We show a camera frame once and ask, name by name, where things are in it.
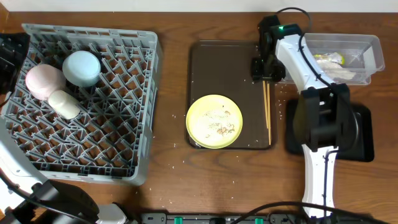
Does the black cable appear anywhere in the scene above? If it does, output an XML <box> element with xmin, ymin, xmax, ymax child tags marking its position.
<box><xmin>228</xmin><ymin>200</ymin><xmax>386</xmax><ymax>224</ymax></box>

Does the green snack wrapper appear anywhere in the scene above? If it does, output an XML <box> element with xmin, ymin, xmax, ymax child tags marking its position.
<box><xmin>313</xmin><ymin>52</ymin><xmax>345</xmax><ymax>65</ymax></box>

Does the dark brown serving tray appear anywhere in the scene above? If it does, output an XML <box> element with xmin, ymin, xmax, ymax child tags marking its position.
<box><xmin>187</xmin><ymin>40</ymin><xmax>277</xmax><ymax>151</ymax></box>

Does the cream plastic cup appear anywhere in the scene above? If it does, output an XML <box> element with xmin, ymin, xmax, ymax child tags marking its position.
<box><xmin>48</xmin><ymin>90</ymin><xmax>80</xmax><ymax>119</ymax></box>

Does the yellow plate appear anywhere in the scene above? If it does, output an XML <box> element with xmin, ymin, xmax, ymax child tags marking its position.
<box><xmin>185</xmin><ymin>95</ymin><xmax>243</xmax><ymax>149</ymax></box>

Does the grey plastic dish rack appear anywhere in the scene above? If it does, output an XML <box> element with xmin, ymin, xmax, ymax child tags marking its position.
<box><xmin>2</xmin><ymin>24</ymin><xmax>162</xmax><ymax>185</ymax></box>

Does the wooden chopstick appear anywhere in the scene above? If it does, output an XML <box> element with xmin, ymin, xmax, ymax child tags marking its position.
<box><xmin>262</xmin><ymin>81</ymin><xmax>269</xmax><ymax>129</ymax></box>
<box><xmin>266</xmin><ymin>82</ymin><xmax>272</xmax><ymax>146</ymax></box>

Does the black power strip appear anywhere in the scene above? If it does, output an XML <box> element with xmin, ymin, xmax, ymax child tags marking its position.
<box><xmin>141</xmin><ymin>213</ymin><xmax>305</xmax><ymax>224</ymax></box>

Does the black tray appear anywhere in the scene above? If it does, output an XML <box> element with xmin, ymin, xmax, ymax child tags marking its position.
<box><xmin>285</xmin><ymin>99</ymin><xmax>374</xmax><ymax>162</ymax></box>

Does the clear plastic bin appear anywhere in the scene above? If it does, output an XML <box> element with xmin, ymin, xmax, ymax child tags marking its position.
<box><xmin>305</xmin><ymin>33</ymin><xmax>385</xmax><ymax>85</ymax></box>

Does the light blue bowl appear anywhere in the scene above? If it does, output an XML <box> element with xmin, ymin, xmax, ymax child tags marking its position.
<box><xmin>62</xmin><ymin>50</ymin><xmax>101</xmax><ymax>87</ymax></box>

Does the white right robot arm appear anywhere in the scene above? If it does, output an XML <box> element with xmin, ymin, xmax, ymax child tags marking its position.
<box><xmin>251</xmin><ymin>14</ymin><xmax>359</xmax><ymax>221</ymax></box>

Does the pink bowl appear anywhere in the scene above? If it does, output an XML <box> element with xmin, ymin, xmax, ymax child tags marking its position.
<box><xmin>25</xmin><ymin>64</ymin><xmax>66</xmax><ymax>101</ymax></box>

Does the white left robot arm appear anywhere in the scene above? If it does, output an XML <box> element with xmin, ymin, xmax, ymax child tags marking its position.
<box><xmin>1</xmin><ymin>119</ymin><xmax>128</xmax><ymax>223</ymax></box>

